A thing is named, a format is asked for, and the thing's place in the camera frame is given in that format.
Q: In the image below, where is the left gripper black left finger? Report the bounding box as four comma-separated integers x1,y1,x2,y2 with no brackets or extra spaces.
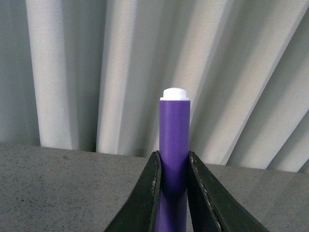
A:
105,151,161,232

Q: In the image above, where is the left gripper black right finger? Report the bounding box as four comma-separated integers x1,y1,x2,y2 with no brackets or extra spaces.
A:
187,151,268,232

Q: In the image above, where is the purple marker pen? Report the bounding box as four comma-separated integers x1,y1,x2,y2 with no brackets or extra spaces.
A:
155,87,190,232

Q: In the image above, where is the grey pleated curtain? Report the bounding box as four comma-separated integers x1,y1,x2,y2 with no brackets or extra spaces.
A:
0,0,309,173

